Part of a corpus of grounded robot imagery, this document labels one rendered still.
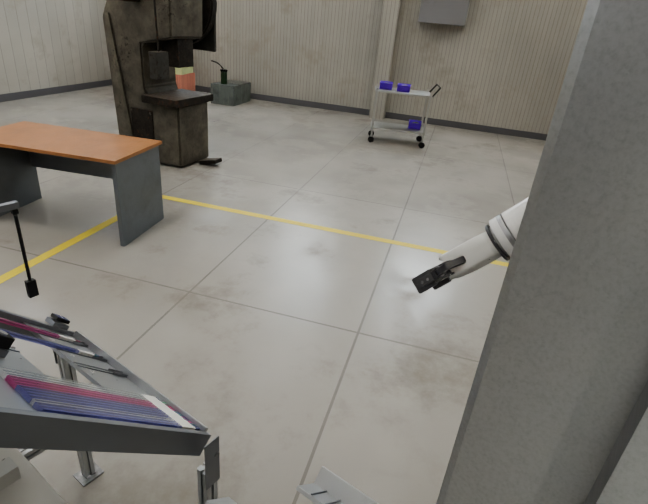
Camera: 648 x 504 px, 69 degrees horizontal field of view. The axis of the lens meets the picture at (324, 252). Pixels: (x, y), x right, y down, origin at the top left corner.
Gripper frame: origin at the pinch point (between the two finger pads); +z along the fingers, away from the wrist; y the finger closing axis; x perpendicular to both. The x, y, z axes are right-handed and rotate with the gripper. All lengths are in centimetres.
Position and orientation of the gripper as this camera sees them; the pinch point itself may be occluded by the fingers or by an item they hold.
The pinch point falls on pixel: (427, 282)
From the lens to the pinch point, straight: 94.4
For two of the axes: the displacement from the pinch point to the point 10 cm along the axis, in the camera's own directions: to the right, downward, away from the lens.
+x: 4.4, 8.6, -2.5
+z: -7.4, 5.1, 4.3
